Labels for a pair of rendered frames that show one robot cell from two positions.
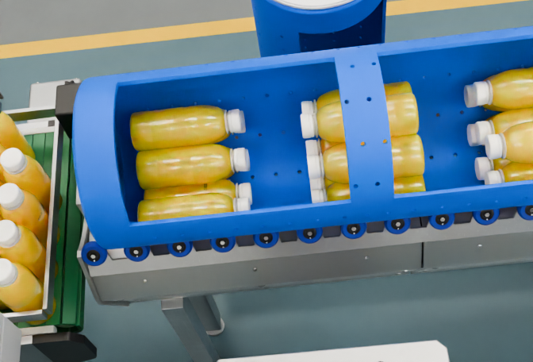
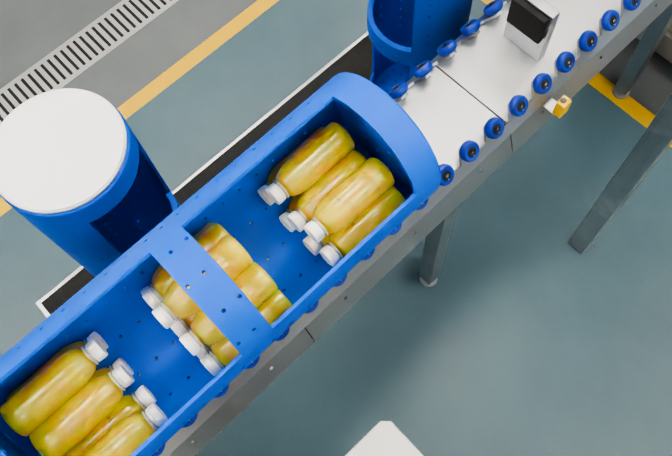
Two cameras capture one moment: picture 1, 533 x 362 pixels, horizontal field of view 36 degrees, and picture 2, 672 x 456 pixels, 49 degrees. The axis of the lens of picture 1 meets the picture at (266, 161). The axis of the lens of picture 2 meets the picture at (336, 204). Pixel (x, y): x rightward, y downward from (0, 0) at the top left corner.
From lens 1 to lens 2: 0.25 m
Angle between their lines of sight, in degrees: 19
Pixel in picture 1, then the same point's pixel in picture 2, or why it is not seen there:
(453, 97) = (253, 202)
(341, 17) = (117, 190)
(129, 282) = not seen: outside the picture
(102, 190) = not seen: outside the picture
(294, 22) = (80, 218)
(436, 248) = (317, 322)
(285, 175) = (165, 352)
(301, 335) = (239, 420)
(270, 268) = (203, 432)
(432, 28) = (171, 106)
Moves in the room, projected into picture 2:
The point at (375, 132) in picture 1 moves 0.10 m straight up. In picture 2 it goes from (227, 295) to (214, 276)
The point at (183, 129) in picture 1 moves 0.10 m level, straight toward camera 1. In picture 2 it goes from (58, 391) to (105, 424)
